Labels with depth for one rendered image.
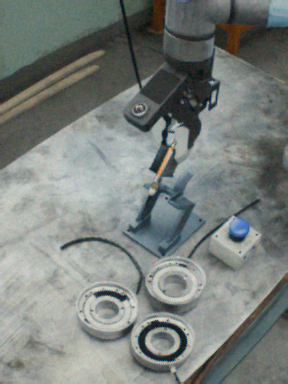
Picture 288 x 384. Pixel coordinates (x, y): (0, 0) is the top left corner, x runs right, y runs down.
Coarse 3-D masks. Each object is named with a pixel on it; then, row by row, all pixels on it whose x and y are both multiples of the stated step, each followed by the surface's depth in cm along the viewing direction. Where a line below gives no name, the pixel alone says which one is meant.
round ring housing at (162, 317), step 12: (144, 324) 92; (180, 324) 92; (132, 336) 89; (156, 336) 92; (168, 336) 92; (192, 336) 90; (132, 348) 88; (192, 348) 88; (144, 360) 86; (180, 360) 86
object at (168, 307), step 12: (156, 264) 100; (168, 264) 101; (180, 264) 102; (192, 264) 101; (168, 276) 100; (180, 276) 100; (204, 276) 98; (144, 288) 99; (204, 288) 97; (156, 300) 95; (192, 300) 95; (168, 312) 97
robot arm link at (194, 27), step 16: (176, 0) 73; (192, 0) 72; (208, 0) 72; (224, 0) 73; (176, 16) 75; (192, 16) 74; (208, 16) 74; (224, 16) 74; (176, 32) 77; (192, 32) 76; (208, 32) 77
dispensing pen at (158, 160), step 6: (174, 144) 95; (162, 150) 94; (174, 150) 96; (156, 156) 95; (162, 156) 94; (156, 162) 95; (162, 162) 95; (150, 168) 96; (156, 168) 95; (156, 174) 97; (156, 180) 97; (156, 186) 97; (150, 192) 98; (150, 198) 98
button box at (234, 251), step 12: (228, 228) 106; (216, 240) 104; (228, 240) 104; (240, 240) 103; (252, 240) 104; (216, 252) 106; (228, 252) 103; (240, 252) 102; (252, 252) 107; (228, 264) 105; (240, 264) 104
